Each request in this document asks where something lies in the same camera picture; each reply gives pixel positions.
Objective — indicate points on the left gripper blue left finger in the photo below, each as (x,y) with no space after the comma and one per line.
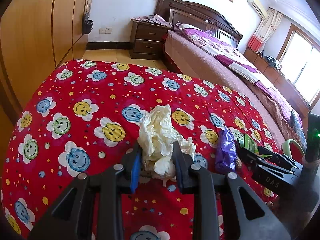
(91,200)

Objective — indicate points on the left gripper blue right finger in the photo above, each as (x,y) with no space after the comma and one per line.
(245,215)

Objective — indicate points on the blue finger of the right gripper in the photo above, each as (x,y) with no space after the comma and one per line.
(276,161)
(251,159)

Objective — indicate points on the green mosquito coil packet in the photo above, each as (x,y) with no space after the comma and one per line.
(252,146)

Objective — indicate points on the purple plastic wrapper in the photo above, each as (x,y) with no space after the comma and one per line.
(225,157)

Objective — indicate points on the white tissue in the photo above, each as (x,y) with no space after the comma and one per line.
(156,138)

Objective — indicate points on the red bin with green rim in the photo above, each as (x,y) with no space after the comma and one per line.
(292,149)

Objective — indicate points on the blue plaid pillow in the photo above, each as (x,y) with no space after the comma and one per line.
(296,123)

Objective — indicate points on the red smiley flower tablecloth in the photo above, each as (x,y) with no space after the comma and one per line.
(86,115)

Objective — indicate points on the low wooden window cabinet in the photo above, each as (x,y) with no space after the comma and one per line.
(286,88)

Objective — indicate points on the clothes pile on cabinet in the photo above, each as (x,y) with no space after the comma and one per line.
(272,62)

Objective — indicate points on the purple white quilt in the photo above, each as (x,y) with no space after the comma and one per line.
(231,58)

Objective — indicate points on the wooden framed window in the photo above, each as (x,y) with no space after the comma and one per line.
(299,60)

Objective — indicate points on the dark wooden bed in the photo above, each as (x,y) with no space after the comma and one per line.
(186,58)

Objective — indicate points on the red white curtain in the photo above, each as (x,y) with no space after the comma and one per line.
(265,30)

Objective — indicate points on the white air conditioner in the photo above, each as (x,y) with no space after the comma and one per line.
(258,7)

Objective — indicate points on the dark wooden nightstand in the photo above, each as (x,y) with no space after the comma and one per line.
(147,40)

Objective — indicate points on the folded cloth on nightstand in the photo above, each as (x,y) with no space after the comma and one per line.
(153,19)

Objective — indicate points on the black bag hanging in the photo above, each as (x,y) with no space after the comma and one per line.
(87,24)

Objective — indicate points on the wooden wardrobe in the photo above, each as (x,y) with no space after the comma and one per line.
(37,36)

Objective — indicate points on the wall power socket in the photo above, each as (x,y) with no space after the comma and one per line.
(105,30)

